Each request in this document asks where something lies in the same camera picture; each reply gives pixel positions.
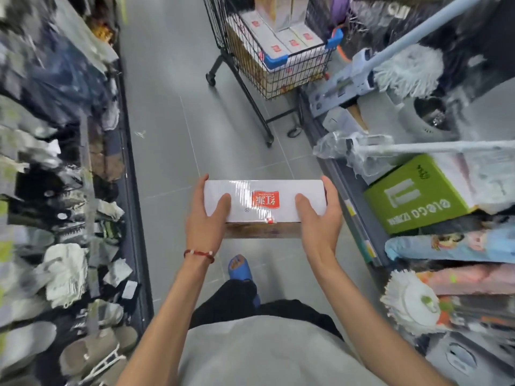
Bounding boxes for person's left hand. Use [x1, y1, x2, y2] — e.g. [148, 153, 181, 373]
[185, 174, 232, 258]

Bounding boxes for white yellow snack box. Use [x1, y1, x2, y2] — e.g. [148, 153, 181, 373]
[203, 179, 328, 239]
[290, 0, 311, 21]
[254, 0, 295, 33]

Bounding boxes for grey plastic bucket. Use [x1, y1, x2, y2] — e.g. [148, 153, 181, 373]
[396, 94, 459, 143]

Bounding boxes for rack of hanging slippers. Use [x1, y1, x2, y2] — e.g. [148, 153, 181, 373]
[0, 299, 139, 386]

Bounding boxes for orange rimmed bucket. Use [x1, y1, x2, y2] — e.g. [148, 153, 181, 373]
[332, 24, 355, 65]

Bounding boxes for purple pink printed package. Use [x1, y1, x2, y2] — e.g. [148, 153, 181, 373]
[329, 0, 353, 27]

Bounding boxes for light blue flat mop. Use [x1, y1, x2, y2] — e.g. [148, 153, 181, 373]
[307, 0, 490, 119]

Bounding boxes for black trousers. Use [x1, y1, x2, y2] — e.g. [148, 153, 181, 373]
[189, 279, 345, 342]

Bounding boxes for pink long package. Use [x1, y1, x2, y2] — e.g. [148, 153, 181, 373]
[416, 263, 515, 296]

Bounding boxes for black wire shopping cart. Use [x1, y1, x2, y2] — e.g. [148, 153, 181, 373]
[202, 0, 345, 149]

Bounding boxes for light blue long package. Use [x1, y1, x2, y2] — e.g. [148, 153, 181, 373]
[384, 225, 515, 264]

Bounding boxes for white mop in clear plastic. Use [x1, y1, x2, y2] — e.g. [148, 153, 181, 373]
[313, 130, 515, 180]

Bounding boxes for person's right forearm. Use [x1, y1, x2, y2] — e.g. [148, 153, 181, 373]
[312, 257, 455, 386]

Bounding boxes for blue rubber slipper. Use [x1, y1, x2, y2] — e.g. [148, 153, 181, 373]
[228, 254, 261, 310]

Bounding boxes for red string bracelet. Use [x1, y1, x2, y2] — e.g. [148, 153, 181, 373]
[183, 249, 216, 265]

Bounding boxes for grey appliance carton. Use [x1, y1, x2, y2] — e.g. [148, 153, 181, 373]
[424, 331, 515, 386]

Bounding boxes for person's left forearm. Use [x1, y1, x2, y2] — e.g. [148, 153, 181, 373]
[116, 253, 216, 386]

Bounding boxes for green white cardboard carton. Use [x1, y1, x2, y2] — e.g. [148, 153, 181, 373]
[364, 153, 515, 236]

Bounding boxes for stack of white boxes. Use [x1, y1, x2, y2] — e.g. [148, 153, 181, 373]
[225, 10, 337, 100]

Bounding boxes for person's right hand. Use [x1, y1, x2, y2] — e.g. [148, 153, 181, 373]
[295, 175, 343, 271]

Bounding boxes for white round mop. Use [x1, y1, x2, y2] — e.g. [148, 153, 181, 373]
[380, 269, 515, 338]

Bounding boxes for grey fluffy mop head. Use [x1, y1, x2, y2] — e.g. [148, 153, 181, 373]
[372, 43, 445, 99]

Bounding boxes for grey shirt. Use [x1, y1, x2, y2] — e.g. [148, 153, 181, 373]
[176, 315, 387, 386]

